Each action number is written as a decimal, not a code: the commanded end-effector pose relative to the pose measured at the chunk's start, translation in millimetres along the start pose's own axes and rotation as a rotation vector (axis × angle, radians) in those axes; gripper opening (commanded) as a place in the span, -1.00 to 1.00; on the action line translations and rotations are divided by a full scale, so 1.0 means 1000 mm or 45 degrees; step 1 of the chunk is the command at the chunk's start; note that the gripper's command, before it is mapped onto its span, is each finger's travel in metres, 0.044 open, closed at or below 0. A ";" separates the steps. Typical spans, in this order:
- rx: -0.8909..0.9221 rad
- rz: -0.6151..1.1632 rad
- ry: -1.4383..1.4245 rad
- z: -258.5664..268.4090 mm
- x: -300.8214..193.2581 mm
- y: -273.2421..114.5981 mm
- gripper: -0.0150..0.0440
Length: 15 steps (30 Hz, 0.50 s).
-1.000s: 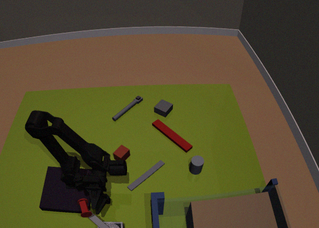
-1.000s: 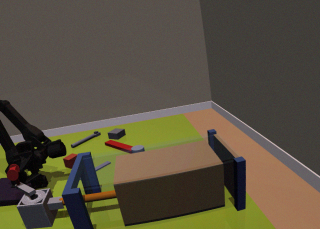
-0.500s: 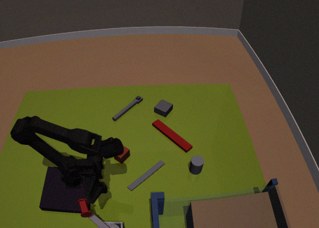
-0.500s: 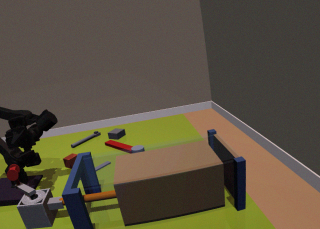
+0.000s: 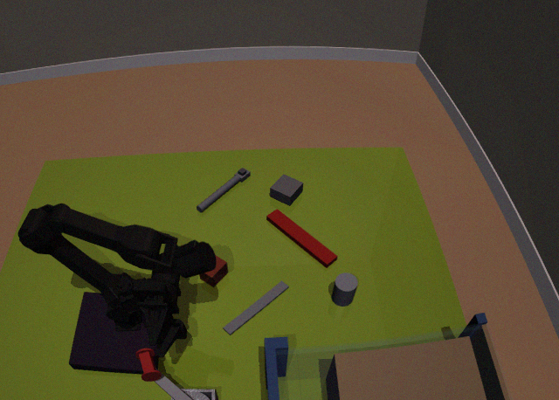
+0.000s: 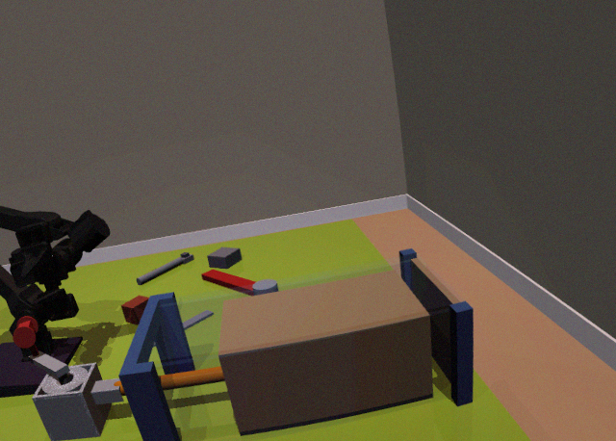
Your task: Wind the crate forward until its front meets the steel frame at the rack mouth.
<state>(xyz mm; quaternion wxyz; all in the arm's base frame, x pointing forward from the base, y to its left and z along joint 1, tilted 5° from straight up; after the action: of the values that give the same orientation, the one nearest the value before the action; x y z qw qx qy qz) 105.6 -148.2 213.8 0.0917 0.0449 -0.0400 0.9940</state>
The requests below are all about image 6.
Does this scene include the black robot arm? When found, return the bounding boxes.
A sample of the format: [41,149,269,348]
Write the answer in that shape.
[0,206,111,356]

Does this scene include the dark red flat bar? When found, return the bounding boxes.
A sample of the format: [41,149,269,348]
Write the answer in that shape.
[202,270,256,289]

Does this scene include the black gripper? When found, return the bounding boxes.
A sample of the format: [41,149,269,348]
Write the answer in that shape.
[15,222,79,322]

